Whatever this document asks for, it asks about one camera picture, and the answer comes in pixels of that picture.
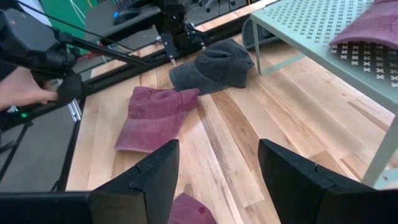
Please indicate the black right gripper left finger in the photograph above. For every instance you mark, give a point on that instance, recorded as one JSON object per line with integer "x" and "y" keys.
{"x": 124, "y": 205}

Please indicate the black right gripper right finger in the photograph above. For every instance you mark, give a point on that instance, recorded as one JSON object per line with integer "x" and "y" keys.
{"x": 311, "y": 199}

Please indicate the maroon baseball cap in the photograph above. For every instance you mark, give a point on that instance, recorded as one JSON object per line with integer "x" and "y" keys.
{"x": 373, "y": 25}
{"x": 192, "y": 210}
{"x": 155, "y": 121}

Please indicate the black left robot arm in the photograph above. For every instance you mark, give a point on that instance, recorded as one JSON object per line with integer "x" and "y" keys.
{"x": 175, "y": 21}

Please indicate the person's hand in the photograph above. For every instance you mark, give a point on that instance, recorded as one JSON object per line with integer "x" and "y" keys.
{"x": 21, "y": 87}

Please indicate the green perforated metal shelf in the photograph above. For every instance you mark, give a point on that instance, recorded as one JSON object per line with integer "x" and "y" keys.
{"x": 311, "y": 28}

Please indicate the grey desk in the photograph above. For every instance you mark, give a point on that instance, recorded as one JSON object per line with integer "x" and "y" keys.
{"x": 99, "y": 21}

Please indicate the black computer mouse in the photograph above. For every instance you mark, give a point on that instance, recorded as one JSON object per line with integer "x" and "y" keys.
{"x": 127, "y": 15}

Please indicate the black backlit keyboard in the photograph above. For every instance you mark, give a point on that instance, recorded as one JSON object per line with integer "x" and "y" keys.
{"x": 129, "y": 3}

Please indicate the green board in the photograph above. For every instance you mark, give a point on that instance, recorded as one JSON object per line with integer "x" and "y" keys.
{"x": 62, "y": 12}

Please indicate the silver frame bracket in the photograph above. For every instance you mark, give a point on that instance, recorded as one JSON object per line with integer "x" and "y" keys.
{"x": 74, "y": 110}

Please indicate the black aluminium table frame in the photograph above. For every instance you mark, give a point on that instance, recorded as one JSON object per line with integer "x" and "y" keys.
{"x": 124, "y": 73}

